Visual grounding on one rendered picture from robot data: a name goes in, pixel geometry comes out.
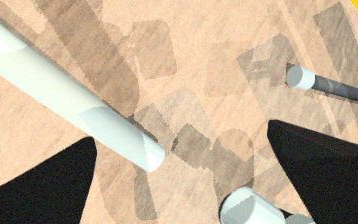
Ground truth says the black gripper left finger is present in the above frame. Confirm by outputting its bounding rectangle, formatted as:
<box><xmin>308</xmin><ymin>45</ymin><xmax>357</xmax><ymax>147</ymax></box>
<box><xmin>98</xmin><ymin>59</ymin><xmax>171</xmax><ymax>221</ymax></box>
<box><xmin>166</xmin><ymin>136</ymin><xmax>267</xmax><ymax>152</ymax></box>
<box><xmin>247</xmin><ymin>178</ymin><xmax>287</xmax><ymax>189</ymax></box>
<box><xmin>0</xmin><ymin>136</ymin><xmax>97</xmax><ymax>224</ymax></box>

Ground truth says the black post with cap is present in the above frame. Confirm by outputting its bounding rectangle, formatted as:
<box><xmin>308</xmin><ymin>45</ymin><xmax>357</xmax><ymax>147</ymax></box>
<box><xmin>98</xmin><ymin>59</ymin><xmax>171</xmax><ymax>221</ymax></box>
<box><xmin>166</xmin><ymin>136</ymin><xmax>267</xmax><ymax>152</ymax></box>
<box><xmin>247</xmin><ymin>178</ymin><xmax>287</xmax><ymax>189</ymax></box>
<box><xmin>218</xmin><ymin>193</ymin><xmax>293</xmax><ymax>224</ymax></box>

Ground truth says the pale grey cup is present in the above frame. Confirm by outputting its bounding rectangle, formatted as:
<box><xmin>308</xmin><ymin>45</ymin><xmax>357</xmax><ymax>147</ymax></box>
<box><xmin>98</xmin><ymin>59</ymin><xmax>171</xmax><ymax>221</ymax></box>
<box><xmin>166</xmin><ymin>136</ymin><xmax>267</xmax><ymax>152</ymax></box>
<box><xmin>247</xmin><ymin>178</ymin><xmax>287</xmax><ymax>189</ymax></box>
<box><xmin>220</xmin><ymin>187</ymin><xmax>315</xmax><ymax>224</ymax></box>

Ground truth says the grey rod with white end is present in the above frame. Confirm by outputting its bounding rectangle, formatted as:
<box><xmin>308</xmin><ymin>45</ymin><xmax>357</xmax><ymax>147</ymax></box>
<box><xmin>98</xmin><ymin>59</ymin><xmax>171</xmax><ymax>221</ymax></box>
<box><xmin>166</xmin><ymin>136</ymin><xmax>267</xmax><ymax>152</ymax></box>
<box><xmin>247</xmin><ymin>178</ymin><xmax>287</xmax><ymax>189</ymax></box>
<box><xmin>286</xmin><ymin>65</ymin><xmax>358</xmax><ymax>101</ymax></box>

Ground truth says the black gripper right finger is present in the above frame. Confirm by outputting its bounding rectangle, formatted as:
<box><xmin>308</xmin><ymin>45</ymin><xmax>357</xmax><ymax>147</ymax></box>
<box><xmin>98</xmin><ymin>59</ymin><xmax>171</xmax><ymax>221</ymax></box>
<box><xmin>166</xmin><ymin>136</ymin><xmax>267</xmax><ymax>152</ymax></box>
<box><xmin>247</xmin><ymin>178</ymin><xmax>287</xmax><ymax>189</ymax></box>
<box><xmin>267</xmin><ymin>119</ymin><xmax>358</xmax><ymax>224</ymax></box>

